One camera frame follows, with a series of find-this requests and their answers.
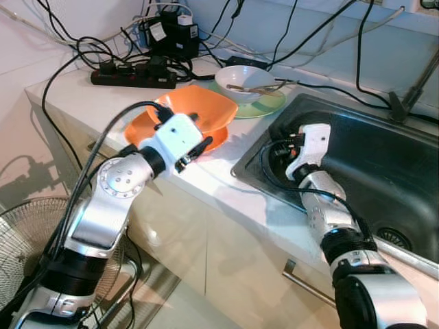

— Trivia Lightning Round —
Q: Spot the orange square bowl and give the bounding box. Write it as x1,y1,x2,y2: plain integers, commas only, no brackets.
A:
154,84,240,138

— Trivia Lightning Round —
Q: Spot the beige kitchen counter cabinet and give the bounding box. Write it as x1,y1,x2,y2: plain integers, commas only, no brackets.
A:
24,69,439,329

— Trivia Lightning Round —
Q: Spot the chrome kitchen faucet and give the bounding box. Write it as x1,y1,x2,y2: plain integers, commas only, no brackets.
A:
389,48,439,124

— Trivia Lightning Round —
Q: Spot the white ceramic bowl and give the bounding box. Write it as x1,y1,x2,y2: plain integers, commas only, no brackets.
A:
215,65,278,106

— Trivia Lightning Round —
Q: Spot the black power strip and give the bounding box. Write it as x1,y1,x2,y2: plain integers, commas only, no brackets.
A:
91,60,178,89

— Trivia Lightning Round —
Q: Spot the black power adapter block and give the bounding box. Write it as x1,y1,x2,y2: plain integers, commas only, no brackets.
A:
141,8,200,61

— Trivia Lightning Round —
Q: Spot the stainless steel sink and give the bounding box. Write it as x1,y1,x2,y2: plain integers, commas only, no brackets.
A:
231,93,439,267

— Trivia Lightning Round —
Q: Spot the metal cage floor fan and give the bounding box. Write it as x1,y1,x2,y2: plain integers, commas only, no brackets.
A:
0,197,131,329

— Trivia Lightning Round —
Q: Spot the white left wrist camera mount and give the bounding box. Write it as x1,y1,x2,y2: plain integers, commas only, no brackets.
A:
156,113,204,165

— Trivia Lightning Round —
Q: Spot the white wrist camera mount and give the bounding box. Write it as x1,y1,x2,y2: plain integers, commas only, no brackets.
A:
285,123,332,181
156,113,204,165

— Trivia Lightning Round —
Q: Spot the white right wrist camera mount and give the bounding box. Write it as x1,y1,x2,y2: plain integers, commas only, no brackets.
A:
285,123,332,181

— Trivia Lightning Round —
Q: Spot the thin black cable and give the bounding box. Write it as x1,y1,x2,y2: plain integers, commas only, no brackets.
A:
273,0,300,66

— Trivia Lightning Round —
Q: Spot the thick black cable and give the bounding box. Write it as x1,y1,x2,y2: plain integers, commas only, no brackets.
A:
268,0,359,68

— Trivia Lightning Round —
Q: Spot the metal cabinet handle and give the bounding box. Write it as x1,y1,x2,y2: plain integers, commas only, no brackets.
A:
283,258,338,307

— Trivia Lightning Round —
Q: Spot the white cable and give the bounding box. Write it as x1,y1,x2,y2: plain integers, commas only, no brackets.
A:
295,3,405,56

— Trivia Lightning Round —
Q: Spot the long hanging black cable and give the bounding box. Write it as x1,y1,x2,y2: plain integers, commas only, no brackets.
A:
41,53,100,175

